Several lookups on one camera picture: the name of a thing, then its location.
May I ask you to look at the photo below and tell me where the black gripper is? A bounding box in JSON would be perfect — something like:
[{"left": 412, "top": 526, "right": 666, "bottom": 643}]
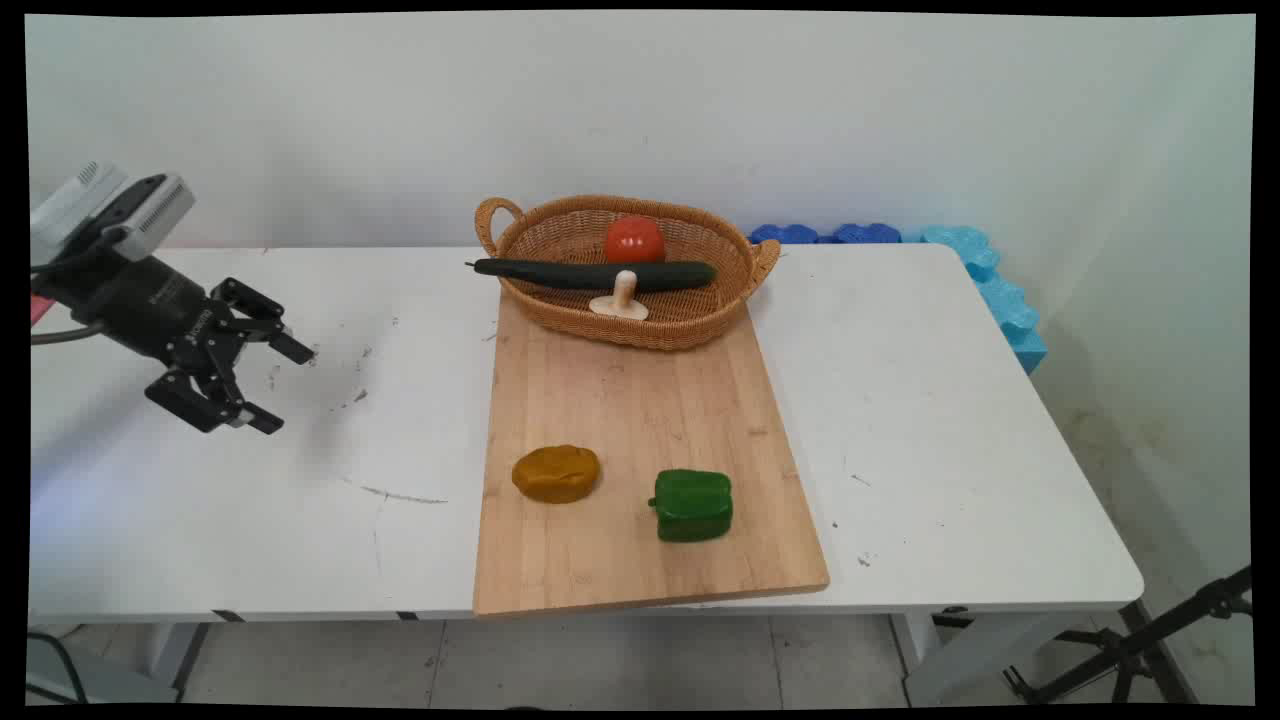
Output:
[{"left": 32, "top": 248, "right": 318, "bottom": 437}]

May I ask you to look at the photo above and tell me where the brown toy potato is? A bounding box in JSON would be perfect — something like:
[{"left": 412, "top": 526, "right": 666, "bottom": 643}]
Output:
[{"left": 511, "top": 444, "right": 602, "bottom": 505}]

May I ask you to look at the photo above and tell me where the white table leg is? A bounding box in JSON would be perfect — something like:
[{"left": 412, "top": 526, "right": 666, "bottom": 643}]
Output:
[
  {"left": 146, "top": 621, "right": 213, "bottom": 703},
  {"left": 890, "top": 611, "right": 1086, "bottom": 707}
]

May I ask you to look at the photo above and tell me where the dark green toy cucumber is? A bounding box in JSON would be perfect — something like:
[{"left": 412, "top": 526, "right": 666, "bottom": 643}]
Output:
[{"left": 464, "top": 257, "right": 718, "bottom": 294}]

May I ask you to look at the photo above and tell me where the grey base box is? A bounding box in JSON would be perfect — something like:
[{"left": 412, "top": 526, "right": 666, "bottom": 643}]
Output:
[{"left": 28, "top": 632, "right": 183, "bottom": 707}]

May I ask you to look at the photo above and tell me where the beige toy mushroom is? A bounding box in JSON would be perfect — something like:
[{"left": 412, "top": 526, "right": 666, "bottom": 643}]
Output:
[{"left": 588, "top": 270, "right": 651, "bottom": 322}]

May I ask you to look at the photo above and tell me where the woven wicker basket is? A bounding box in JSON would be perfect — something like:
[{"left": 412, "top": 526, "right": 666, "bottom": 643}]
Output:
[{"left": 474, "top": 194, "right": 782, "bottom": 352}]

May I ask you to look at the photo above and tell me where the bamboo cutting board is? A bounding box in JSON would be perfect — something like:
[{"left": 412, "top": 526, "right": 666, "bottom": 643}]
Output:
[{"left": 472, "top": 288, "right": 831, "bottom": 619}]

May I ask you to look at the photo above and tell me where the red toy tomato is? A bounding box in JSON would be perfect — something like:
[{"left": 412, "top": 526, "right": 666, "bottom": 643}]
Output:
[{"left": 604, "top": 216, "right": 667, "bottom": 266}]

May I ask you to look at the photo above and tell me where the green toy bell pepper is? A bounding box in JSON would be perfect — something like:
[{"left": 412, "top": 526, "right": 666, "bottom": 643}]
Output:
[{"left": 647, "top": 468, "right": 735, "bottom": 544}]

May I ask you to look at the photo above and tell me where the light blue foam tile stack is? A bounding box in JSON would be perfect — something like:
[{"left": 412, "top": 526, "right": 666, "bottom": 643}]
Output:
[{"left": 919, "top": 224, "right": 1049, "bottom": 375}]

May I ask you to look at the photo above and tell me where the black tripod stand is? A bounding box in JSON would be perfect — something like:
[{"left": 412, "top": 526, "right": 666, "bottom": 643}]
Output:
[{"left": 935, "top": 565, "right": 1254, "bottom": 706}]

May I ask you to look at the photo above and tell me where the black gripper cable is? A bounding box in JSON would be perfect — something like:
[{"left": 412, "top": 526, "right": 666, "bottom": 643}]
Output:
[{"left": 28, "top": 320, "right": 109, "bottom": 348}]

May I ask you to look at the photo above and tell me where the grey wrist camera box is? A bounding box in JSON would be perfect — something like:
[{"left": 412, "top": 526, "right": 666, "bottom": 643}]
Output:
[{"left": 92, "top": 172, "right": 197, "bottom": 264}]

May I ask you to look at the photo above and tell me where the black floor cable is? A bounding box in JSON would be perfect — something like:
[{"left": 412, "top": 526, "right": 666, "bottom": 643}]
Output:
[{"left": 28, "top": 630, "right": 93, "bottom": 704}]

